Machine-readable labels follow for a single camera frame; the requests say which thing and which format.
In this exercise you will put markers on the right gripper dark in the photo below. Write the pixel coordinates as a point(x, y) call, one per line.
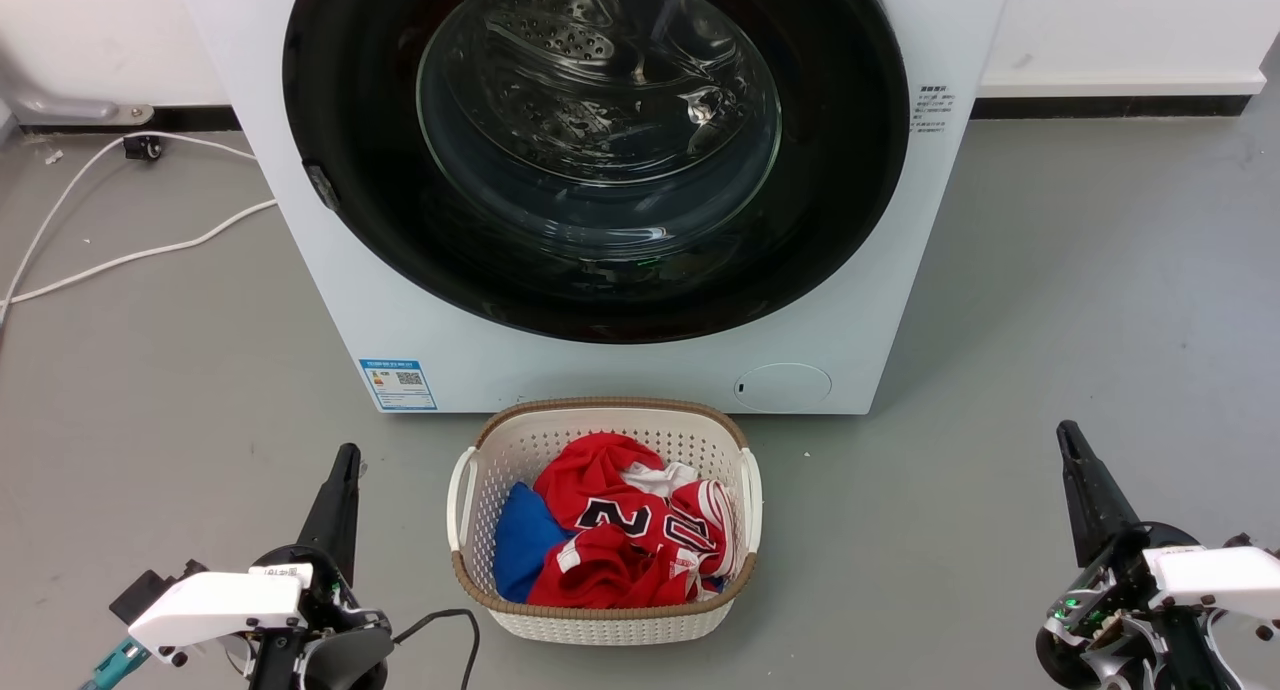
point(1110, 590)

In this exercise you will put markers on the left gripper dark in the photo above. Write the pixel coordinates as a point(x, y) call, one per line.
point(345, 610)

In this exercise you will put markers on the black round glass washer door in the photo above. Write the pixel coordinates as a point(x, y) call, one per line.
point(350, 120)

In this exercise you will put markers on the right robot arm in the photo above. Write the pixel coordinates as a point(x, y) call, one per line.
point(1180, 660)

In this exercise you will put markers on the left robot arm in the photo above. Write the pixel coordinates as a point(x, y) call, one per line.
point(345, 670)

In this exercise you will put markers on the white front-load washing machine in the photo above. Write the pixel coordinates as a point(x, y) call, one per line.
point(600, 375)

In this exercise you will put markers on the black right wrist knob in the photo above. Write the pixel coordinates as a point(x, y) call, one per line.
point(1240, 542)

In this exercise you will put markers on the blue energy label sticker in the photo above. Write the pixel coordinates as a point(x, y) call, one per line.
point(398, 385)

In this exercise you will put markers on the blue garment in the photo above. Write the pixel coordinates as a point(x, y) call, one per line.
point(522, 540)

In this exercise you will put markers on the white plastic laundry basket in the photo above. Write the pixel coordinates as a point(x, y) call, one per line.
point(520, 440)

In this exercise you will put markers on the black left wrist connector block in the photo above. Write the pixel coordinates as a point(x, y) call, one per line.
point(150, 588)

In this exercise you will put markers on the red basketball jersey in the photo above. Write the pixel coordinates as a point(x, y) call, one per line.
point(590, 470)

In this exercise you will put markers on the white garment piece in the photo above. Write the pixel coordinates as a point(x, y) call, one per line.
point(660, 478)

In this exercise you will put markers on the round white filter cover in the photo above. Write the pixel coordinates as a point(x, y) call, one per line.
point(782, 387)

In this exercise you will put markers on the small printed text sticker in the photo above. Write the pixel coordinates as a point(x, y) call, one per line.
point(932, 110)

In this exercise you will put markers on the steel perforated washer drum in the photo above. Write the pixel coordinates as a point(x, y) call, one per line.
point(560, 80)

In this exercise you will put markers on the grey pipe with metal bracket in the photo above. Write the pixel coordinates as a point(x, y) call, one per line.
point(60, 105)

